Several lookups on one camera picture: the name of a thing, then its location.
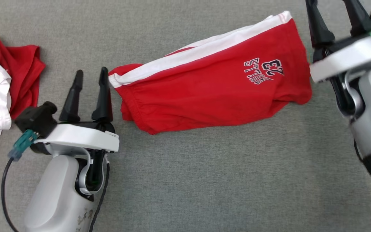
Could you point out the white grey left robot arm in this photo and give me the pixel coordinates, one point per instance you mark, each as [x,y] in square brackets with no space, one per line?
[53,199]

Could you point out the red shorts with white stripe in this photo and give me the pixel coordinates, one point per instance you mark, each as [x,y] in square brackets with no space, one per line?
[211,90]

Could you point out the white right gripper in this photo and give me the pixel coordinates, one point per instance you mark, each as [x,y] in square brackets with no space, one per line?
[349,58]

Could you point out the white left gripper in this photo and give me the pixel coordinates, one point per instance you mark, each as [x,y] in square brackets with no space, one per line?
[82,137]

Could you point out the teal left camera connector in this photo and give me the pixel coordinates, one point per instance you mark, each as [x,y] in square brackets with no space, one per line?
[23,145]

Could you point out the red and white jersey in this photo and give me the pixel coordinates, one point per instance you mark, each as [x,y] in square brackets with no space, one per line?
[24,71]

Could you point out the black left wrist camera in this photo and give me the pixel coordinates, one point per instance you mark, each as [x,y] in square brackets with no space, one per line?
[37,119]

